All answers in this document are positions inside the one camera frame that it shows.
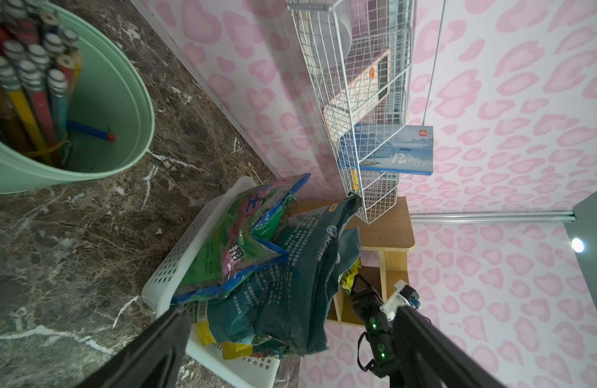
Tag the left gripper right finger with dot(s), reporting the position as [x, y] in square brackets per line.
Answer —
[427, 358]

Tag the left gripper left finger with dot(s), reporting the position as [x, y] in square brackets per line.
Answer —
[153, 359]

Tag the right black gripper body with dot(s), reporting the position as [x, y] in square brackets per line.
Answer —
[366, 304]

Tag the small yellow green bag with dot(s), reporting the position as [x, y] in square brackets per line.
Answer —
[348, 277]
[230, 351]

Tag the dark green soil bag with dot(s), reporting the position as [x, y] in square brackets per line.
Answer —
[281, 310]

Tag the colourful blue green fertilizer bag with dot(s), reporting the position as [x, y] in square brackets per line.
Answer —
[241, 242]

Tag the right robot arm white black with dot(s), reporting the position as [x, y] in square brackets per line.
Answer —
[385, 361]

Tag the wooden shelf unit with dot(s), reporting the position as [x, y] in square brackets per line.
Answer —
[391, 237]

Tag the yellow utility knife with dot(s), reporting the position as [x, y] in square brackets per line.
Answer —
[355, 181]

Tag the blue book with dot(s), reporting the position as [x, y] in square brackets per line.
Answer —
[390, 148]

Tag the pink calculator in basket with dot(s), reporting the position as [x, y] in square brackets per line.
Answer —
[366, 86]

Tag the blue red pen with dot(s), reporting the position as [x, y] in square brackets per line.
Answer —
[90, 131]

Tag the mint green pencil cup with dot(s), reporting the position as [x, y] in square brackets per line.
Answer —
[111, 96]

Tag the bundle of coloured pencils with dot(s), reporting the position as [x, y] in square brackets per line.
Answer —
[40, 64]

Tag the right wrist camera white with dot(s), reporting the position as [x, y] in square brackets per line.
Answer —
[404, 296]

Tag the white wire wall basket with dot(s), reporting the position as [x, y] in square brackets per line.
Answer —
[327, 32]

